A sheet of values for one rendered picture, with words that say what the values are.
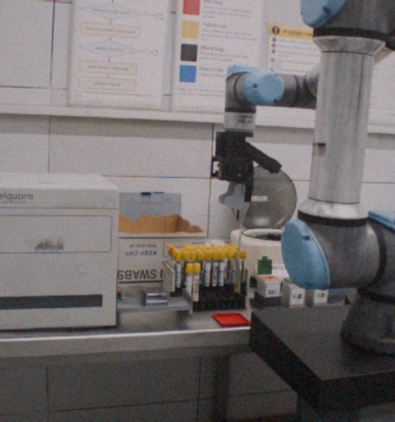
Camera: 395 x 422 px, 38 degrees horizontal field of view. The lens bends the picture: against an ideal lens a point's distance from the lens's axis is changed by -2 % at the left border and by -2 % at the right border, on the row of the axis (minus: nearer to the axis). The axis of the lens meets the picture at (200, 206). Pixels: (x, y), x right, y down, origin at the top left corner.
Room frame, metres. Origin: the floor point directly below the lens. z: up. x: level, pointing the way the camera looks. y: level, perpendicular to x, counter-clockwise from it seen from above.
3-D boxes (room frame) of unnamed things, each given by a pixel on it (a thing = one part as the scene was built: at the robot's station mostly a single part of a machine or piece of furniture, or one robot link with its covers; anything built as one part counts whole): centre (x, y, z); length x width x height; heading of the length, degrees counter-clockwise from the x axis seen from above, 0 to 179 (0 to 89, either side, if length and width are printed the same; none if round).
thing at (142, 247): (1.63, 0.14, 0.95); 0.29 x 0.25 x 0.15; 18
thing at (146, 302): (1.23, 0.11, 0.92); 0.21 x 0.07 x 0.05; 108
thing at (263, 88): (1.29, -0.13, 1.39); 0.11 x 0.11 x 0.08; 18
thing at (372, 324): (1.00, -0.35, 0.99); 0.15 x 0.15 x 0.10
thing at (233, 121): (1.38, -0.08, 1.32); 0.08 x 0.08 x 0.05
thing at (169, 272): (1.47, -0.02, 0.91); 0.20 x 0.10 x 0.07; 108
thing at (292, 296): (1.38, -0.24, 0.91); 0.05 x 0.04 x 0.07; 18
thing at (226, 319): (1.25, -0.08, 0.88); 0.07 x 0.07 x 0.01; 18
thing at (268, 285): (1.36, -0.17, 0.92); 0.05 x 0.04 x 0.06; 20
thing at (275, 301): (1.36, -0.17, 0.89); 0.09 x 0.05 x 0.04; 20
